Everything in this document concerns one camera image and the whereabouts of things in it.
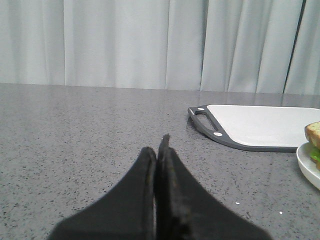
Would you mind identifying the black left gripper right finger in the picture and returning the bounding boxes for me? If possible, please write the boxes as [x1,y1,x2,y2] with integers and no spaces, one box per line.
[155,134,271,240]

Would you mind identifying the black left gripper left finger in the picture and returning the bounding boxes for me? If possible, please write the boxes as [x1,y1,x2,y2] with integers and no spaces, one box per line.
[48,147,156,240]

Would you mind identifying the green lettuce leaf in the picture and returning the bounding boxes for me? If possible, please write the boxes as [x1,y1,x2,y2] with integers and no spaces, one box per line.
[309,146,320,163]

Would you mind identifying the toasted bread slice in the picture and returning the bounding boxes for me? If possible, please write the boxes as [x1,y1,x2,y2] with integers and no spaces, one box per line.
[315,160,320,170]
[304,121,320,149]

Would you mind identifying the white cutting board grey rim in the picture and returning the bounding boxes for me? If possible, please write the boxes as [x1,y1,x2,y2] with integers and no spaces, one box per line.
[188,104,320,153]

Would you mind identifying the white round plate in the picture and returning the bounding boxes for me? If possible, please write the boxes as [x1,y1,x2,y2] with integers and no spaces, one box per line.
[296,142,320,190]

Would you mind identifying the white curtain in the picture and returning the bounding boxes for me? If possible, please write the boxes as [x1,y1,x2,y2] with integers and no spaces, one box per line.
[0,0,320,95]

